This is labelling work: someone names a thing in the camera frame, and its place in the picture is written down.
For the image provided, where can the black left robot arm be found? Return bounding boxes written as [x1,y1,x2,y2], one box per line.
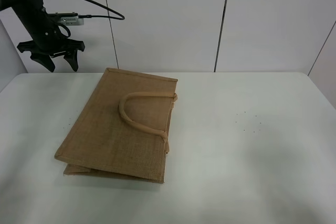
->
[1,0,85,72]

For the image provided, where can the brown linen bag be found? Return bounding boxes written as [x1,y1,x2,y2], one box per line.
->
[55,68,177,184]

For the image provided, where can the black camera cable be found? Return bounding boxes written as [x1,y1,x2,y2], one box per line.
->
[0,0,125,38]

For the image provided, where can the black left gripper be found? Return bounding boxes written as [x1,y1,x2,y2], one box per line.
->
[17,25,85,72]

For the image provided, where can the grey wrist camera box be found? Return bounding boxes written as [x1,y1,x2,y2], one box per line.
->
[47,13,84,26]

